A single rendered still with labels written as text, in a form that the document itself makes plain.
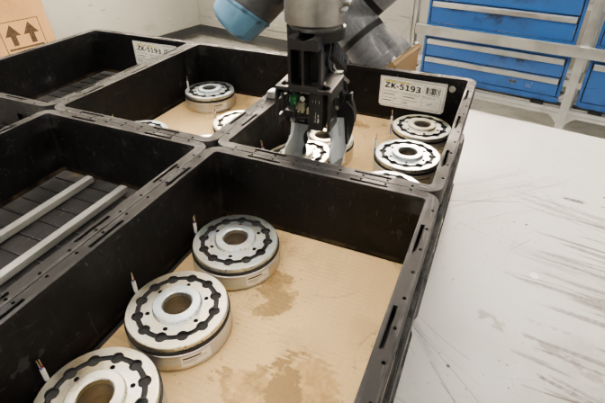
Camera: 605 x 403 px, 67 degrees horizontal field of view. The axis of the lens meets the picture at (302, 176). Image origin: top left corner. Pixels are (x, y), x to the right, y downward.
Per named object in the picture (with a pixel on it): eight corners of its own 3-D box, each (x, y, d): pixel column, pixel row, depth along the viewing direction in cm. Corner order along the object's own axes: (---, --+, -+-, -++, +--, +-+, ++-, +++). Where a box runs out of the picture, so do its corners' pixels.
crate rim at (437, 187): (321, 69, 93) (321, 58, 91) (474, 91, 83) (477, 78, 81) (213, 159, 62) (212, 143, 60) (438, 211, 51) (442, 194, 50)
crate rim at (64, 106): (198, 52, 103) (196, 41, 102) (321, 69, 93) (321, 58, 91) (52, 121, 72) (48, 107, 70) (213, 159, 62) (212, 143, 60)
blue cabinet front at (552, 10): (419, 75, 261) (435, -31, 231) (556, 102, 227) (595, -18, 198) (418, 76, 259) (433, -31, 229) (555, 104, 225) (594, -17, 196)
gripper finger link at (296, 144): (271, 177, 64) (280, 120, 59) (286, 157, 69) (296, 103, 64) (292, 184, 64) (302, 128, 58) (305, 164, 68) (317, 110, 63)
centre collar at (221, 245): (227, 224, 57) (226, 219, 57) (262, 232, 55) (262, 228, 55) (207, 248, 53) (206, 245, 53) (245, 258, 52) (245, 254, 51)
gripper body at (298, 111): (274, 129, 58) (270, 32, 51) (297, 102, 65) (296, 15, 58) (331, 138, 56) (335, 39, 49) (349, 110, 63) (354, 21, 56)
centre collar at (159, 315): (173, 282, 48) (172, 278, 48) (212, 297, 47) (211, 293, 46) (141, 316, 45) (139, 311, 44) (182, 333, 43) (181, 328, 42)
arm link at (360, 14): (347, 49, 116) (314, 7, 115) (389, 13, 110) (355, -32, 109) (334, 52, 105) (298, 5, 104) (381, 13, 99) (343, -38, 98)
